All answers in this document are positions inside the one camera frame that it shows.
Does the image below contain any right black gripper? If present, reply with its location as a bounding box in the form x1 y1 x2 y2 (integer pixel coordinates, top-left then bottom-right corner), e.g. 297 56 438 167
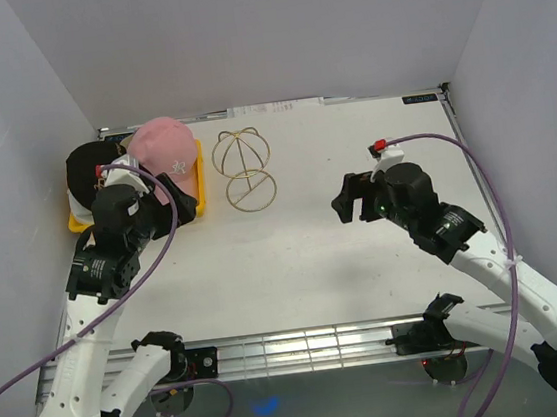
327 167 415 240

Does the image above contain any pink baseball cap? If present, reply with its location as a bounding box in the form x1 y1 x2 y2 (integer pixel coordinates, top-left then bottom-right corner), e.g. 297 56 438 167
127 117 198 199

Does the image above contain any black cap gold logo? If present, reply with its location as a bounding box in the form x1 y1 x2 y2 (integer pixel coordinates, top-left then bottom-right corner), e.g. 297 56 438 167
66 140 120 210

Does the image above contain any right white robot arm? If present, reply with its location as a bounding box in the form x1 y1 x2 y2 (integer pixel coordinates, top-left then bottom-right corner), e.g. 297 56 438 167
331 162 557 391

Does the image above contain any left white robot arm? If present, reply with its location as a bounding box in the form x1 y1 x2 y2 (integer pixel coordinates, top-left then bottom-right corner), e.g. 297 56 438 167
39 173 197 417

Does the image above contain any white cap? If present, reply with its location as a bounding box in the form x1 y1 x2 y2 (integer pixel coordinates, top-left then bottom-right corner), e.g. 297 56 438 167
67 190 94 225

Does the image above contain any beige baseball cap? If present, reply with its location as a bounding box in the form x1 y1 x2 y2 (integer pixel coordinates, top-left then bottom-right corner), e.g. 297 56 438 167
115 135 133 156

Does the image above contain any yellow plastic tray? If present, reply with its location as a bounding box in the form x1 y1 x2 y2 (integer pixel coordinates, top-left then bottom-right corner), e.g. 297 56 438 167
68 139 207 234

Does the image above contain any white paper label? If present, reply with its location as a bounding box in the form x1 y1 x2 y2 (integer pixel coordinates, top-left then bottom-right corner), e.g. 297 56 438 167
226 96 325 118

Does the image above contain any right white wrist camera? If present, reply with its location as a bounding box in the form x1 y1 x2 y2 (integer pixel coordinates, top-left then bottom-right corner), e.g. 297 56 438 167
368 138 404 175

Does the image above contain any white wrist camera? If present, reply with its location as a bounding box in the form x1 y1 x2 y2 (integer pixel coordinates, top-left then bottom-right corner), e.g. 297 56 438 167
95 153 150 195
368 138 404 175

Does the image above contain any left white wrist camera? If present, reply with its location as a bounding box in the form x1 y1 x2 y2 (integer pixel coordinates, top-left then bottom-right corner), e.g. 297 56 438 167
95 153 150 195

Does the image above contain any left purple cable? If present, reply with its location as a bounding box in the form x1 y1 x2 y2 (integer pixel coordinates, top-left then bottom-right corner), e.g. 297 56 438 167
0 158 236 417

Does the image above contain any purple cable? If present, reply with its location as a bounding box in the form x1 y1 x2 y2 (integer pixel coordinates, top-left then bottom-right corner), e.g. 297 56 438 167
0 158 236 417
383 123 541 417

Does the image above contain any gold wire hat stand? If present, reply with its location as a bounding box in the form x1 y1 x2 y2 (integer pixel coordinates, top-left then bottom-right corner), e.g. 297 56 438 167
211 126 278 214

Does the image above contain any aluminium front rail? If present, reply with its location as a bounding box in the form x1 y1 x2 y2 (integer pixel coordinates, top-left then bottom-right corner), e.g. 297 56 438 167
31 309 477 404

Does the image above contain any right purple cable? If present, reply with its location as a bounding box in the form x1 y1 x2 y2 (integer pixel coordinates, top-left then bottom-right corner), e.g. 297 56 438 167
383 123 541 417

